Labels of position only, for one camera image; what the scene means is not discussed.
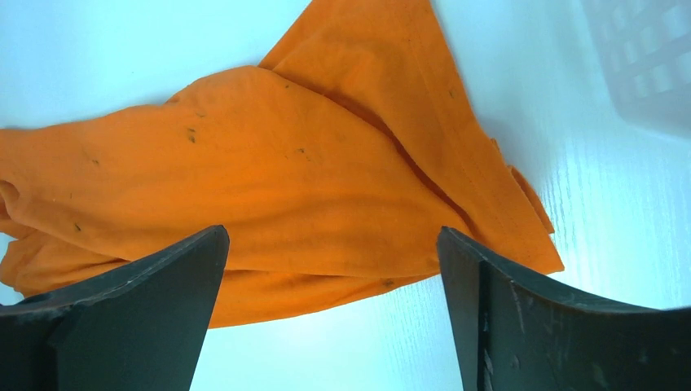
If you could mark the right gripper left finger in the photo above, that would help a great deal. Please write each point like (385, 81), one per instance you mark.
(140, 326)

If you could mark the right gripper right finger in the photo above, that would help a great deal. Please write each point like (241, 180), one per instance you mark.
(516, 329)

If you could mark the orange t shirt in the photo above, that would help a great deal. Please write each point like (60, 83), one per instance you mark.
(333, 164)

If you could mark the white plastic basket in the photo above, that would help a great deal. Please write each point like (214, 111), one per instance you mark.
(644, 52)

